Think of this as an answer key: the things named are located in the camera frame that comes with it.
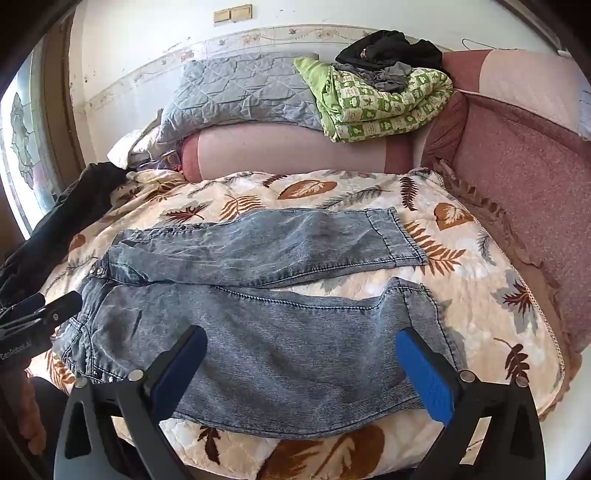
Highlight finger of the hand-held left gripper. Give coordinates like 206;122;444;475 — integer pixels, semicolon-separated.
0;294;51;340
44;291;84;330

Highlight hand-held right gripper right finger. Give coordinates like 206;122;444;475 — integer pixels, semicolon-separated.
396;328;546;480

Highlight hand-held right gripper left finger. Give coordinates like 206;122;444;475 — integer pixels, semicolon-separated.
54;324;208;480

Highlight grey-blue denim pants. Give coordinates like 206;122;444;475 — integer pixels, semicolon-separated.
50;207;465;435

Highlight person's left forearm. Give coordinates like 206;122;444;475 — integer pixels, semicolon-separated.
16;368;48;457

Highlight black jacket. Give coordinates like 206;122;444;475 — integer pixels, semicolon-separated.
0;161;129;311

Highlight wooden stained glass door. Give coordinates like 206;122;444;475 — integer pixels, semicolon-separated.
0;14;89;261

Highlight white pillow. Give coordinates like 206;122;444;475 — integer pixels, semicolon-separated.
108;124;161;169

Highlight purple patterned cloth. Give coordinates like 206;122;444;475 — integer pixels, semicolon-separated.
156;148;184;172

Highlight leaf-printed cream blanket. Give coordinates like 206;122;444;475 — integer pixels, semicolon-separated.
25;167;566;480

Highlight pink padded bed surround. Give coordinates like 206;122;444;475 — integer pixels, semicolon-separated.
416;48;591;354

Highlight pink bolster cushion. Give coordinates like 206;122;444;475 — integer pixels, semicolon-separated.
181;121;419;182

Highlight green printed blanket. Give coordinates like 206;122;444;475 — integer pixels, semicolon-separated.
294;55;456;145

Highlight grey quilted blanket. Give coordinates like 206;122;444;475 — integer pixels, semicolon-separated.
156;52;325;145

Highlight grey garment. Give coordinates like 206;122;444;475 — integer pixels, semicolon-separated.
368;62;415;94

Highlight black clothes pile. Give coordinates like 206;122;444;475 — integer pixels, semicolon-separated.
335;30;445;73

